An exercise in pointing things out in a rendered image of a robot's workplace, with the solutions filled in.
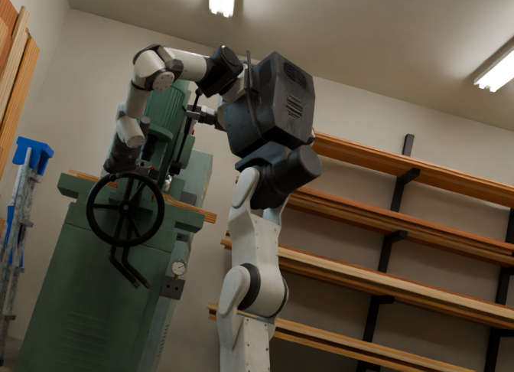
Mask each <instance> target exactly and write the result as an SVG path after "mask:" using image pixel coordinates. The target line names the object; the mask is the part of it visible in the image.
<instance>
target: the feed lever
mask: <svg viewBox="0 0 514 372"><path fill-rule="evenodd" d="M195 93H196V95H197V96H196V99H195V101H194V105H193V109H192V111H191V112H195V109H196V106H197V102H198V99H199V97H200V96H202V94H203V93H202V91H201V90H200V88H197V89H196V90H195ZM191 121H192V118H189V120H188V124H187V128H186V130H185V133H184V137H183V140H182V143H181V146H180V150H179V152H178V155H177V159H176V161H174V160H173V161H171V165H170V168H169V173H171V175H172V176H173V177H174V176H175V175H179V174H180V170H181V166H182V163H181V162H179V160H180V157H181V153H182V150H183V147H184V143H185V141H186V138H187V134H188V131H189V128H190V124H191Z"/></svg>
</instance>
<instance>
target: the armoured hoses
mask: <svg viewBox="0 0 514 372"><path fill-rule="evenodd" d="M133 181H134V178H128V180H127V185H126V189H125V193H124V197H123V200H129V197H130V194H131V190H132V185H133V183H134V182H133ZM141 184H142V181H138V187H137V190H138V188H139V186H140V185H141ZM142 191H143V190H142ZM142 191H141V192H140V194H139V195H138V196H137V198H136V199H135V201H134V203H133V204H134V212H133V214H132V217H133V219H134V221H135V222H136V218H137V214H138V209H139V204H140V200H141V196H142ZM124 218H125V217H123V216H121V215H120V214H119V217H118V219H117V223H116V228H115V232H114V234H113V235H114V236H113V237H114V238H116V239H118V238H119V236H120V233H121V232H120V231H121V229H122V225H123V221H124ZM133 231H134V230H133V228H132V225H131V224H130V222H129V226H128V231H127V234H126V235H127V236H126V240H130V239H132V236H133V235H132V234H133V233H134V232H133ZM116 248H117V246H113V245H111V247H110V249H109V260H110V263H111V264H112V265H113V266H114V267H115V268H117V270H118V271H119V272H120V273H121V274H123V276H124V277H125V278H126V279H127V280H128V281H130V283H131V284H132V285H133V286H134V287H135V288H136V289H137V288H138V287H139V286H140V285H141V283H142V285H143V286H144V287H145V288H146V289H149V288H150V287H151V285H152V284H151V283H150V282H149V281H148V280H147V279H146V278H145V277H144V276H142V274H140V272H138V270H136V269H135V268H134V267H133V266H132V265H130V263H129V262H128V256H129V250H130V247H124V249H123V253H122V264H123V266H124V267H123V266H122V265H121V264H120V263H119V262H118V261H117V260H116V259H115V252H116ZM127 270H128V271H127ZM129 272H130V273H129ZM131 274H132V275H133V276H134V277H135V278H136V279H135V278H134V277H133V276H132V275H131ZM137 279H138V280H137ZM139 281H140V282H141V283H140V282H139Z"/></svg>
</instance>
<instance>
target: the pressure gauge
mask: <svg viewBox="0 0 514 372"><path fill-rule="evenodd" d="M181 266H182V267H181ZM178 267H180V268H178ZM171 271H172V273H173V274H174V280H176V281H177V278H178V276H182V275H183V274H185V272H186V271H187V264H186V263H185V262H184V261H183V260H182V259H177V260H175V261H174V262H173V263H172V265H171Z"/></svg>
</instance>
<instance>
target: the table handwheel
mask: <svg viewBox="0 0 514 372"><path fill-rule="evenodd" d="M110 175H115V174H108V175H106V176H104V177H103V178H101V179H100V180H98V181H97V182H96V183H95V185H94V186H93V188H92V189H91V191H90V193H89V195H88V198H87V201H86V218H87V220H88V223H89V225H90V227H91V229H92V231H93V232H94V234H95V235H97V236H98V238H100V239H101V240H103V241H104V242H106V243H108V244H110V245H113V246H119V247H131V246H137V245H140V244H142V243H144V242H146V241H148V240H149V239H151V238H152V237H153V236H154V235H155V234H156V233H157V232H158V230H159V228H160V227H161V225H162V222H163V219H164V213H165V203H164V197H163V194H162V193H161V190H160V188H159V187H158V186H157V185H156V184H155V183H154V182H153V181H152V180H151V179H150V178H149V177H148V176H146V175H143V174H142V173H140V172H137V171H124V173H123V176H122V178H134V179H137V180H139V181H142V184H141V185H140V186H139V188H138V190H137V191H136V192H135V193H134V194H133V195H132V197H131V198H130V199H129V200H123V201H120V202H119V205H111V204H95V203H94V201H95V199H96V195H97V194H98V193H99V191H100V190H101V188H102V187H103V186H104V185H106V184H107V183H109V182H110V180H109V176H110ZM145 185H147V186H149V187H150V189H151V190H152V191H153V193H154V195H155V197H156V200H157V203H158V213H157V217H156V219H155V222H154V224H153V225H152V227H151V228H150V229H149V230H148V231H147V232H146V233H144V234H143V235H141V234H140V233H139V230H138V228H137V226H136V224H135V221H134V219H133V217H132V214H133V212H134V204H133V202H134V201H135V199H136V198H137V196H138V195H139V194H140V192H141V191H142V189H143V188H144V187H145ZM93 208H105V209H112V210H118V212H119V214H120V215H121V216H123V217H125V218H124V219H128V220H129V222H130V224H131V225H132V228H133V230H134V231H135V235H136V236H137V238H135V239H130V240H120V239H116V238H114V237H111V236H110V235H108V234H106V233H105V232H104V231H103V230H102V229H101V228H100V227H99V225H98V223H97V222H96V219H95V217H94V212H93Z"/></svg>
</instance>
